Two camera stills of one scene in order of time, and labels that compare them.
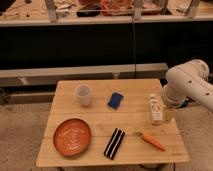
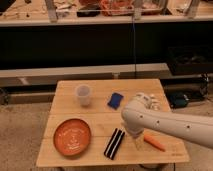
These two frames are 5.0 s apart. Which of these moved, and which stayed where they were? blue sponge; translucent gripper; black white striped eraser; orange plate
Moved: translucent gripper
Stayed: black white striped eraser; orange plate; blue sponge
